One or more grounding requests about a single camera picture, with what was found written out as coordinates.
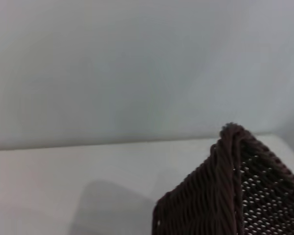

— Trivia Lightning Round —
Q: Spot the black woven plastic basket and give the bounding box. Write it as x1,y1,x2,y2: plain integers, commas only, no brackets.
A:
151,122,294,235

